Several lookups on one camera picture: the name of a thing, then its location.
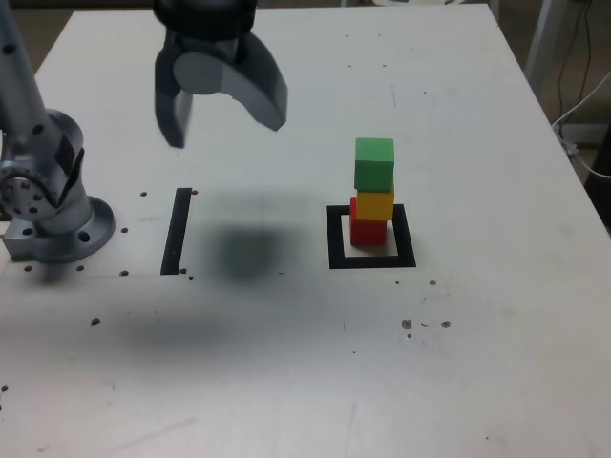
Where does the black tape square outline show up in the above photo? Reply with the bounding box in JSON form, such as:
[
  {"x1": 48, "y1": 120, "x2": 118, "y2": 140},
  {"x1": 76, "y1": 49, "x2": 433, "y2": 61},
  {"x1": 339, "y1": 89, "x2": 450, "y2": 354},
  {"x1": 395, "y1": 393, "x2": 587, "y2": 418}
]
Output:
[{"x1": 325, "y1": 203, "x2": 417, "y2": 270}]

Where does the white metal frame leg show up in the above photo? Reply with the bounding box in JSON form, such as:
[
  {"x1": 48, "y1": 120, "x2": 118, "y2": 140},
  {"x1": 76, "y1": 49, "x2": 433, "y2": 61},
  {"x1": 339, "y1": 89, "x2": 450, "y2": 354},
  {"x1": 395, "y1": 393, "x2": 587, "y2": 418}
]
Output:
[{"x1": 523, "y1": 0, "x2": 565, "y2": 104}]

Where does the yellow cube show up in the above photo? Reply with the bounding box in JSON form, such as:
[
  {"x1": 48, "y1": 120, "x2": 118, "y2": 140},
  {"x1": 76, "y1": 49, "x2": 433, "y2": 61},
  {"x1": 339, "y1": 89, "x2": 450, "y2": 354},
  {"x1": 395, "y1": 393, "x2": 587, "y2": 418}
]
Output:
[{"x1": 354, "y1": 182, "x2": 397, "y2": 222}]

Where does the white cable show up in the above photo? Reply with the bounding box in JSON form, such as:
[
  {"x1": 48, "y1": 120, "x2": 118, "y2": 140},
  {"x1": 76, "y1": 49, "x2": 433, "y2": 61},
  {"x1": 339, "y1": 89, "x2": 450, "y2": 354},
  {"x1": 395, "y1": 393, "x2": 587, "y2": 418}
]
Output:
[{"x1": 551, "y1": 70, "x2": 611, "y2": 180}]

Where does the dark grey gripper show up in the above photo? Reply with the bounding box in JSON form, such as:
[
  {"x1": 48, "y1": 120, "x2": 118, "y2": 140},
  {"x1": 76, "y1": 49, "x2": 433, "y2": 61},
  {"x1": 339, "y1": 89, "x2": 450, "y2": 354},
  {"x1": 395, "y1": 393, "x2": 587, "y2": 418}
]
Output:
[{"x1": 153, "y1": 27, "x2": 289, "y2": 150}]

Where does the black tape strip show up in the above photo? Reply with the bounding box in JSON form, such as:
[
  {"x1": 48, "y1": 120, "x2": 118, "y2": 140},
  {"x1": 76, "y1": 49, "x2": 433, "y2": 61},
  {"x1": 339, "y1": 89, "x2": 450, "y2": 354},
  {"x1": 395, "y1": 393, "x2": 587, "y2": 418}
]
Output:
[{"x1": 159, "y1": 187, "x2": 193, "y2": 277}]

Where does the thin black hanging cable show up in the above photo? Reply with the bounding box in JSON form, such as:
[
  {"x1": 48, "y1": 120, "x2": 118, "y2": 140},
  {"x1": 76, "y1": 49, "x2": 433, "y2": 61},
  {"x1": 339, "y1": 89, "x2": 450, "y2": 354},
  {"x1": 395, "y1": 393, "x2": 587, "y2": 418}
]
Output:
[
  {"x1": 556, "y1": 2, "x2": 586, "y2": 123},
  {"x1": 581, "y1": 2, "x2": 595, "y2": 94}
]

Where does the green cube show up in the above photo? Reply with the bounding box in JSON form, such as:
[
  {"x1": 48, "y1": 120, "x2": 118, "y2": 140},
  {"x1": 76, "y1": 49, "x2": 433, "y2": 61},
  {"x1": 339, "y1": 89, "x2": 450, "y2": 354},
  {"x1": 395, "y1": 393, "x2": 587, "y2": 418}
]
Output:
[{"x1": 353, "y1": 136, "x2": 397, "y2": 194}]

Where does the red cube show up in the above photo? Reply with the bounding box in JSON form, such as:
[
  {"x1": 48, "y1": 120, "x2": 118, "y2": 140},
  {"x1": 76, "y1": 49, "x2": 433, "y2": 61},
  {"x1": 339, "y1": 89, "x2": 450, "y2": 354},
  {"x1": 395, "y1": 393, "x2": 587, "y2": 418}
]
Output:
[{"x1": 348, "y1": 196, "x2": 389, "y2": 248}]

